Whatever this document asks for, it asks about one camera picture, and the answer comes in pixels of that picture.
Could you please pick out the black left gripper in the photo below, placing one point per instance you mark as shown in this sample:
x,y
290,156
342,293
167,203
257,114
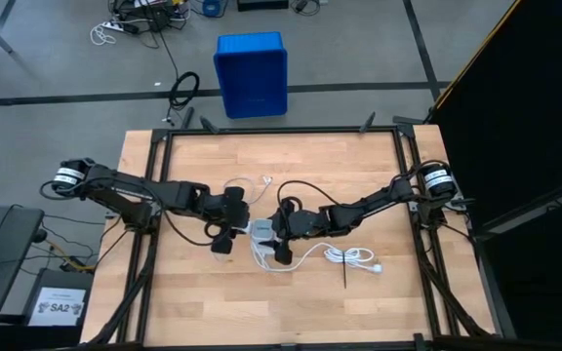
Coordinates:
x,y
229,214

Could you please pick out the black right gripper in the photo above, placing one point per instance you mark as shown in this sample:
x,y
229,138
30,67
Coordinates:
x,y
293,224

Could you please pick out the black aluminium table frame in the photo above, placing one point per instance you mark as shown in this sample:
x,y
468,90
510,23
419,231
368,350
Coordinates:
x,y
281,130

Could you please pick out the blue plastic bin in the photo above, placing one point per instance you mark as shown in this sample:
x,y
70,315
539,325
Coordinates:
x,y
252,73

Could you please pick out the black flat box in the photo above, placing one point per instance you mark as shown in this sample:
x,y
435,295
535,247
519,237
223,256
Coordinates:
x,y
261,5

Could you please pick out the black power brick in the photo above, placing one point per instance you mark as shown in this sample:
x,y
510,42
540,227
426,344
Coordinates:
x,y
159,20

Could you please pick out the white power strip tower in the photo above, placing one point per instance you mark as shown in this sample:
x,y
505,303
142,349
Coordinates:
x,y
263,229

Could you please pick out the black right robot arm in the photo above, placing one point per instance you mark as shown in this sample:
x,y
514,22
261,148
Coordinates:
x,y
378,200

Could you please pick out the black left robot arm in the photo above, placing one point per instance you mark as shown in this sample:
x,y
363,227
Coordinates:
x,y
130,187

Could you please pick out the black box with SA2 label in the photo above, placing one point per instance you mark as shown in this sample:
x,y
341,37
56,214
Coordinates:
x,y
59,307

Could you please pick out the white floor power strip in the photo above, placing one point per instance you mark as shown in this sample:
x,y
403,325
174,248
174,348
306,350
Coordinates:
x,y
115,25

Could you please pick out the small black adapter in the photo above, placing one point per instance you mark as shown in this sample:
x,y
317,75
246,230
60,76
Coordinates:
x,y
301,5

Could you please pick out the black partition panel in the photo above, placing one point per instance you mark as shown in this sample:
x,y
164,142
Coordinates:
x,y
530,122

